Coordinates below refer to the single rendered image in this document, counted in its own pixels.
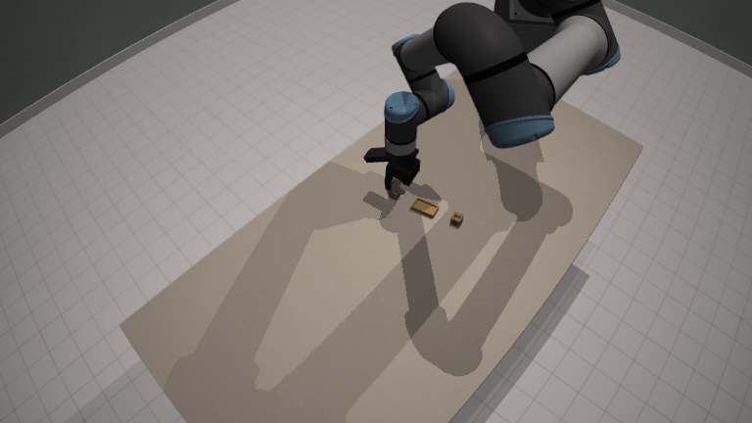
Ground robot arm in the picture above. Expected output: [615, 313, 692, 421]
[363, 0, 621, 163]

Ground tan rectangular tray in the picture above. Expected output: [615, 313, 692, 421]
[411, 197, 439, 218]

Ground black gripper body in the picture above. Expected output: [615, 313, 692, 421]
[386, 148, 420, 186]

